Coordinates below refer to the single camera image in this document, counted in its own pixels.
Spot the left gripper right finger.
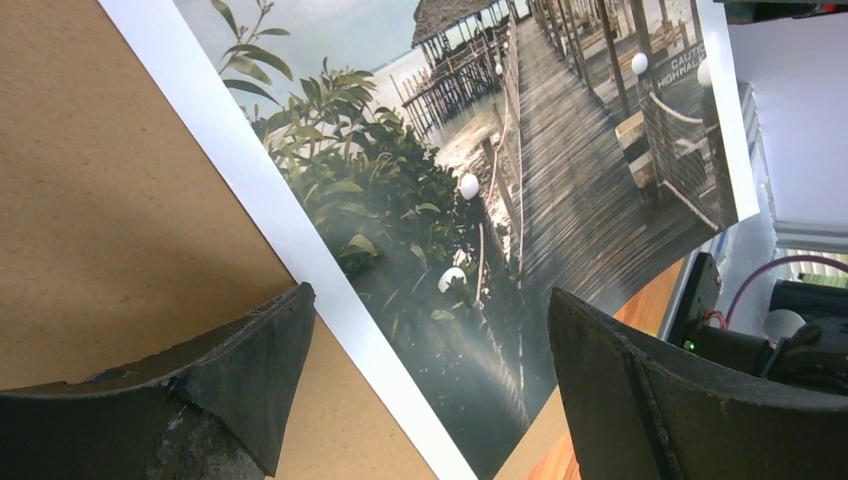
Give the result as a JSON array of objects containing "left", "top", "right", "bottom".
[{"left": 548, "top": 288, "right": 847, "bottom": 479}]

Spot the black and white photo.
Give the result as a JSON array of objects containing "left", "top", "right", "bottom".
[{"left": 103, "top": 1, "right": 755, "bottom": 479}]

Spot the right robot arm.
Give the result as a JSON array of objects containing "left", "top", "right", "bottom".
[{"left": 664, "top": 252, "right": 847, "bottom": 396}]

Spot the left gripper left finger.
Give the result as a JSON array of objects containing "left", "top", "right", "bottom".
[{"left": 1, "top": 284, "right": 316, "bottom": 479}]

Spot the brown backing board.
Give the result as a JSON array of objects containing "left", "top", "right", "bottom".
[{"left": 0, "top": 0, "right": 571, "bottom": 480}]

